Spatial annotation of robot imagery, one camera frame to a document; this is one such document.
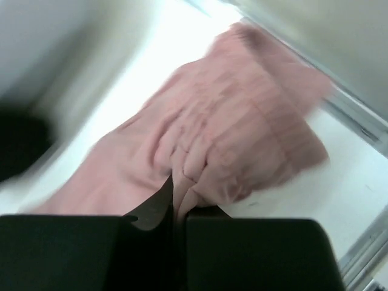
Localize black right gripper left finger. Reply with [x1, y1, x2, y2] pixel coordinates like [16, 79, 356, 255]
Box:
[124, 176, 173, 231]

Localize aluminium table frame rail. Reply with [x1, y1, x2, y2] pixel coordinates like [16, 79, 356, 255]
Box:
[184, 0, 388, 291]

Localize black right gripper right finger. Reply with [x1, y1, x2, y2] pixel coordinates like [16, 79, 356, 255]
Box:
[186, 206, 230, 219]

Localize pink trousers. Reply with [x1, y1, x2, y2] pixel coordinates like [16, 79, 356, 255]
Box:
[27, 22, 331, 218]

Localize black garment over basket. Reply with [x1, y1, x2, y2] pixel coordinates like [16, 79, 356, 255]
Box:
[1, 104, 58, 182]

